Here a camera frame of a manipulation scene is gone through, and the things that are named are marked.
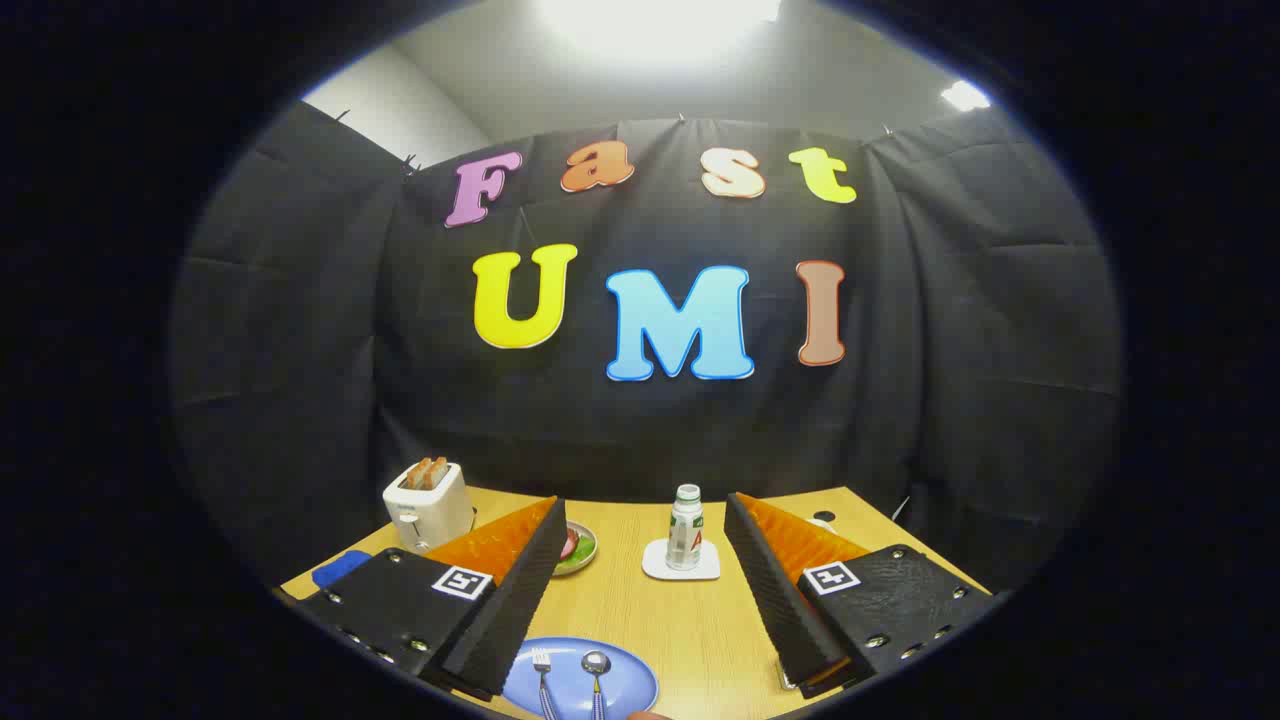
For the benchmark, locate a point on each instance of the blue cloth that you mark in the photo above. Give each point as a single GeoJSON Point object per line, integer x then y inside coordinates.
{"type": "Point", "coordinates": [338, 570]}

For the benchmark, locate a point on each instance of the green lettuce leaf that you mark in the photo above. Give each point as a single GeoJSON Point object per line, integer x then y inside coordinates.
{"type": "Point", "coordinates": [576, 562]}

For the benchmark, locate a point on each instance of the white toaster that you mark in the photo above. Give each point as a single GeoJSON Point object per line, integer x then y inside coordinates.
{"type": "Point", "coordinates": [430, 515]}

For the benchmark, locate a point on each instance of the black backdrop cloth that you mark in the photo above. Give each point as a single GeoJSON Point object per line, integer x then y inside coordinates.
{"type": "Point", "coordinates": [640, 430]}

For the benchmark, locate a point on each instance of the toast slice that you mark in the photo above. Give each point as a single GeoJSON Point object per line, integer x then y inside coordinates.
{"type": "Point", "coordinates": [439, 470]}
{"type": "Point", "coordinates": [420, 475]}

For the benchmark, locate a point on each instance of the small drink bottle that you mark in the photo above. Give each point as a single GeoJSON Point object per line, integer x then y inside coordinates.
{"type": "Point", "coordinates": [685, 530]}

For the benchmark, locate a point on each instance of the green-rimmed food plate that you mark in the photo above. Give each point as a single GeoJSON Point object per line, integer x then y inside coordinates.
{"type": "Point", "coordinates": [587, 553]}

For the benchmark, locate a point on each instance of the white divided seasoning dish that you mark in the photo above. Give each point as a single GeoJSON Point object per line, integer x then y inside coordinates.
{"type": "Point", "coordinates": [822, 525]}

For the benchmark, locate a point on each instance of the ceiling light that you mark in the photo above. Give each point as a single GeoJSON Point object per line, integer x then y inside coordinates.
{"type": "Point", "coordinates": [964, 96]}
{"type": "Point", "coordinates": [660, 20]}

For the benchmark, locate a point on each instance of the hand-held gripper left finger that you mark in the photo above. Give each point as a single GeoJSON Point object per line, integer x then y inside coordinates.
{"type": "Point", "coordinates": [510, 610]}

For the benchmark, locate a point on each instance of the white square coaster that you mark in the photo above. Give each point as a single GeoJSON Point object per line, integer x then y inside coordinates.
{"type": "Point", "coordinates": [655, 570]}

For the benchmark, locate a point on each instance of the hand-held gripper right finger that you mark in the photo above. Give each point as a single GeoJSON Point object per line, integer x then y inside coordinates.
{"type": "Point", "coordinates": [780, 600]}

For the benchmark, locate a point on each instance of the pink ham slice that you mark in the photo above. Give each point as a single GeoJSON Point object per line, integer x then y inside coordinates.
{"type": "Point", "coordinates": [568, 544]}

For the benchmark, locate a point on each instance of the blue plate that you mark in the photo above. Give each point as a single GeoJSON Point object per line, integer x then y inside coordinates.
{"type": "Point", "coordinates": [635, 680]}

